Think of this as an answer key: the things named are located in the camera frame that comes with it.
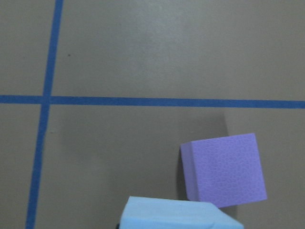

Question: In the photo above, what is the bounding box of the light blue foam block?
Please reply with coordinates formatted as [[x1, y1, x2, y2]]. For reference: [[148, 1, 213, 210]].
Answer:
[[119, 196, 244, 229]]

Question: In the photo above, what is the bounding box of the purple foam block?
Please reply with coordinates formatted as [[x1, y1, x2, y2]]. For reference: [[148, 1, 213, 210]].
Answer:
[[180, 133, 267, 208]]

